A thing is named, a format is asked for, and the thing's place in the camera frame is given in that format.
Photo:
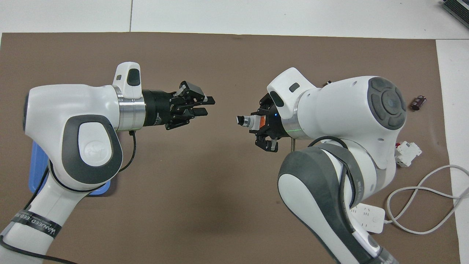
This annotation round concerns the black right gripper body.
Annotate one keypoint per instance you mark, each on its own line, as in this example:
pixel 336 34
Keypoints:
pixel 278 123

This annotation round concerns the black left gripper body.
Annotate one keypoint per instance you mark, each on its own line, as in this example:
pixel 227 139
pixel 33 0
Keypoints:
pixel 157 108

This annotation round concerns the orange and white switch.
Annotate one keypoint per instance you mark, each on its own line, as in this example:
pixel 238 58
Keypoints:
pixel 253 121

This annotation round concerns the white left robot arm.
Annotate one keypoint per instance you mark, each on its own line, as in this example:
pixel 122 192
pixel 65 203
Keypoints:
pixel 69 110

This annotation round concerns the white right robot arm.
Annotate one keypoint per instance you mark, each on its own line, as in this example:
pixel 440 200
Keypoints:
pixel 340 110

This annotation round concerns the brown table mat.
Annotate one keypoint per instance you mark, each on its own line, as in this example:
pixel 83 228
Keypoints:
pixel 220 205

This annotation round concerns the blue plastic tray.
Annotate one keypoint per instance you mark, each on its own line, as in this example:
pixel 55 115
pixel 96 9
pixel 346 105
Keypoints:
pixel 36 172

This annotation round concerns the small dark cylindrical capacitor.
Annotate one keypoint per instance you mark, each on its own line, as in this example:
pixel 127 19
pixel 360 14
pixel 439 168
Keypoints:
pixel 418 103

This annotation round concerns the grey ribbed device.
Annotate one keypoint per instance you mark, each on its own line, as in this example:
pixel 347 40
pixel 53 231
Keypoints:
pixel 458 11

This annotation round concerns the green and white switch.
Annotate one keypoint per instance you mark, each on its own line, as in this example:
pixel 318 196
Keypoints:
pixel 327 84

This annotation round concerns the white and red switch block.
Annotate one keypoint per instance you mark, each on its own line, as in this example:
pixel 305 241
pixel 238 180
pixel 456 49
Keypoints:
pixel 407 153

